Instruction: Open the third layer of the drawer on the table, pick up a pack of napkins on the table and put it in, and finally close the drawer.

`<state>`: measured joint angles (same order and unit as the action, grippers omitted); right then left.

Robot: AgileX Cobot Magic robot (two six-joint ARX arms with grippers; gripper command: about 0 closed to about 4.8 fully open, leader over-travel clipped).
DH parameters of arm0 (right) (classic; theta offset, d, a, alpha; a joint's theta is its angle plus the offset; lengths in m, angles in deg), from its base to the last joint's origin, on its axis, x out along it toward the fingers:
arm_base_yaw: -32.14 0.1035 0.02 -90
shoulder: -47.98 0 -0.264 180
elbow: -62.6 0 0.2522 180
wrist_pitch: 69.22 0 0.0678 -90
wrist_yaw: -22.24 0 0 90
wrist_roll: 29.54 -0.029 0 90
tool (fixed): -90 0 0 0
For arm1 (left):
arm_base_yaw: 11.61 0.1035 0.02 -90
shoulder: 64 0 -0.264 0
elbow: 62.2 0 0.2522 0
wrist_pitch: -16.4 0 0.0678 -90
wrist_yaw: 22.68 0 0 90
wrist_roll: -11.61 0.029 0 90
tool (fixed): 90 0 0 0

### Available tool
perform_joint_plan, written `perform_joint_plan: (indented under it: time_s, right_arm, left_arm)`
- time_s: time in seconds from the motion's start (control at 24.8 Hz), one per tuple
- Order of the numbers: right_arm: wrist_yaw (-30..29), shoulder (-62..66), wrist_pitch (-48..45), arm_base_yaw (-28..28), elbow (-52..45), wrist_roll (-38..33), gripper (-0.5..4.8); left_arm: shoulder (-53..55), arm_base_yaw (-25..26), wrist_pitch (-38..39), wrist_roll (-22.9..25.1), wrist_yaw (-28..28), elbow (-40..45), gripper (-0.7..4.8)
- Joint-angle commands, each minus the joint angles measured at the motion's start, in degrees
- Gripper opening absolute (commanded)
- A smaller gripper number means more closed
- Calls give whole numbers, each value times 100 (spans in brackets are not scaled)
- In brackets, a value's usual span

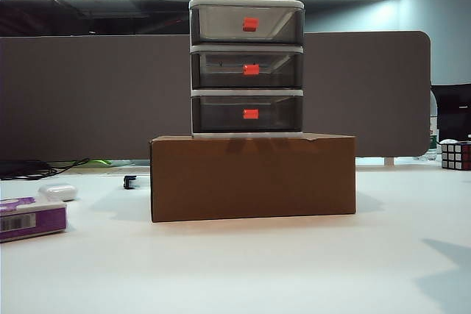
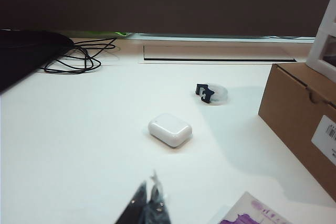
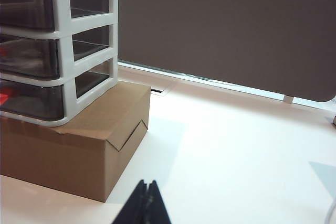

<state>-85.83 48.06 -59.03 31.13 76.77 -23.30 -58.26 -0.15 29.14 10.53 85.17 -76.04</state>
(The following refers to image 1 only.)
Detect white plastic drawer cabinet frame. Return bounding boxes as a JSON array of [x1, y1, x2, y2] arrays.
[[188, 0, 305, 140]]

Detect purple white napkin pack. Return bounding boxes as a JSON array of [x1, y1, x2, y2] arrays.
[[0, 196, 68, 243]]

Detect brown cardboard box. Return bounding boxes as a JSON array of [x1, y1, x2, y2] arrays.
[[149, 132, 357, 224]]

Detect grey brown desk partition panel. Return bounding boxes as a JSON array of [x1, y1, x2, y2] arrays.
[[0, 30, 431, 160]]

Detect white earbuds charging case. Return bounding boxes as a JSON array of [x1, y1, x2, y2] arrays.
[[38, 183, 79, 203]]

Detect clear bottle green label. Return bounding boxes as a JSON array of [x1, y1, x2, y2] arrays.
[[422, 115, 441, 163]]

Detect Rubik's cube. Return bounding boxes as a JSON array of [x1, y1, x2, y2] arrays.
[[440, 139, 471, 171]]

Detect thin black cable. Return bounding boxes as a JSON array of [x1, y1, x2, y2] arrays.
[[36, 158, 91, 177]]

